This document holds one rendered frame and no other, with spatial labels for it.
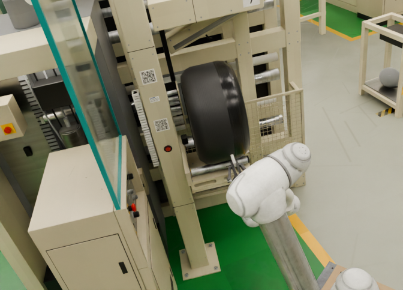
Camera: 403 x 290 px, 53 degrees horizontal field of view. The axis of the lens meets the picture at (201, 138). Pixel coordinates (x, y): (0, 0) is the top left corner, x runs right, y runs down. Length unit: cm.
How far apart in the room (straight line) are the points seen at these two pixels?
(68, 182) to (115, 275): 47
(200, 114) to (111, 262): 80
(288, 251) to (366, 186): 215
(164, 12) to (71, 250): 125
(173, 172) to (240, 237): 97
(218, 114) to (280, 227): 82
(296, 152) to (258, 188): 18
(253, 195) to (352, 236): 192
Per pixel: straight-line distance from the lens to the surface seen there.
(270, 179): 131
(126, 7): 195
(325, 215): 326
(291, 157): 135
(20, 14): 230
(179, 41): 243
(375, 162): 376
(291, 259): 145
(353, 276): 168
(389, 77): 443
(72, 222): 173
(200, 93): 204
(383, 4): 629
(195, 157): 260
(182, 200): 253
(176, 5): 223
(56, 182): 197
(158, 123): 219
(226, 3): 227
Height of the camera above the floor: 235
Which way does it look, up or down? 34 degrees down
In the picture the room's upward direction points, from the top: 12 degrees counter-clockwise
